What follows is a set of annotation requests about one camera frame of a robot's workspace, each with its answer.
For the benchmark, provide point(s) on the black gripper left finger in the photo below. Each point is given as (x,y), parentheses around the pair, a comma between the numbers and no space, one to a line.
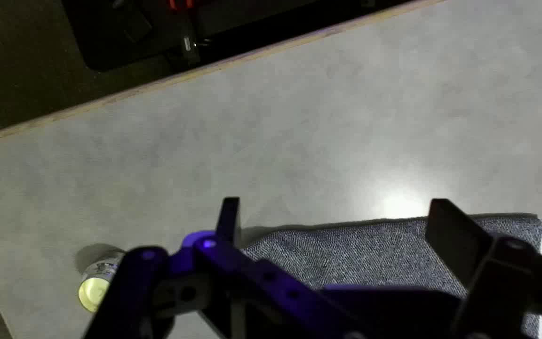
(229,264)

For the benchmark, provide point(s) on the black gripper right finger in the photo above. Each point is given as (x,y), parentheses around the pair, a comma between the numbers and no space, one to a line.
(470,251)

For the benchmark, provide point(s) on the grey towel with white stripes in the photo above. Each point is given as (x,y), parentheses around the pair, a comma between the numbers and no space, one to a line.
(357,257)

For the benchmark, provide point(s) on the glass jar with yellow candle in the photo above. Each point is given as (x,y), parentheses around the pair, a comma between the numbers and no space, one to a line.
(94,291)

